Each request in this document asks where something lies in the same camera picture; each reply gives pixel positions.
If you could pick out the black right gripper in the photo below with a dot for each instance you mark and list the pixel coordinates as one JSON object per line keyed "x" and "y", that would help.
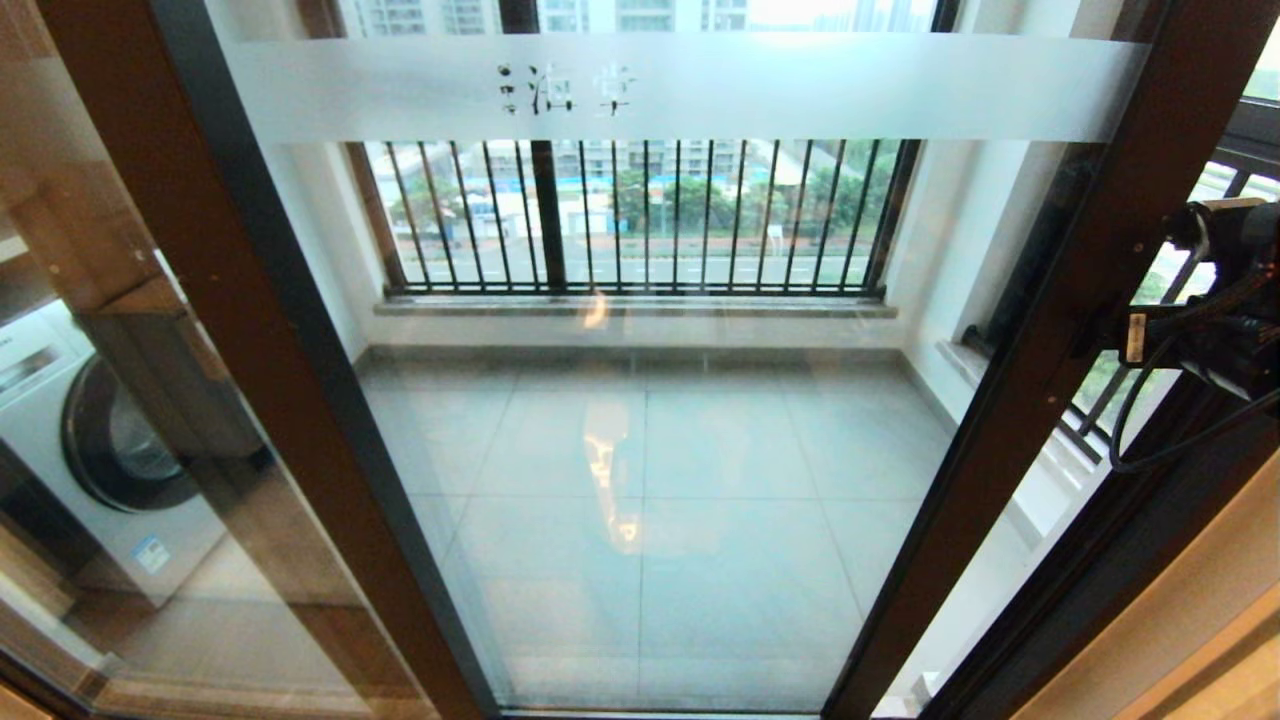
{"x": 1180, "y": 340}

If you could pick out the brown sliding door with lock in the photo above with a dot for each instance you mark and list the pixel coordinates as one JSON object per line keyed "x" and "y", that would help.
{"x": 1050, "y": 350}

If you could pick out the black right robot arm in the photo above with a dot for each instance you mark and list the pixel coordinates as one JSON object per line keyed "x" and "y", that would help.
{"x": 1245, "y": 250}

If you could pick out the short black window railing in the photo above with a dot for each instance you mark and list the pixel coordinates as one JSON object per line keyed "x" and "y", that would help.
{"x": 1100, "y": 410}

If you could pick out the short grey stone window sill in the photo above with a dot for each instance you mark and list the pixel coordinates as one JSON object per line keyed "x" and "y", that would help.
{"x": 1060, "y": 465}

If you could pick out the long black window railing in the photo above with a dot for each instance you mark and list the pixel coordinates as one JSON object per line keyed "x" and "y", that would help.
{"x": 700, "y": 290}

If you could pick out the long grey stone window sill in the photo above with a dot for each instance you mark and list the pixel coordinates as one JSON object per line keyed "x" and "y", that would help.
{"x": 640, "y": 305}

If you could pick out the brown glass door without lock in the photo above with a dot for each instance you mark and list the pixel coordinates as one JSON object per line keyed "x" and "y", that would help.
{"x": 240, "y": 300}

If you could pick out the silver front-load washing machine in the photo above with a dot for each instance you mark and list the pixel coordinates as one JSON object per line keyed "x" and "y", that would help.
{"x": 60, "y": 450}

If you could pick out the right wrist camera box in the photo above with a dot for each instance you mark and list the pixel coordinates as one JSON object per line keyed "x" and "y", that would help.
{"x": 1195, "y": 225}

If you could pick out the narrow dark window frame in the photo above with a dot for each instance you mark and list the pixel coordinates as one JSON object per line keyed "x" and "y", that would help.
{"x": 1250, "y": 125}

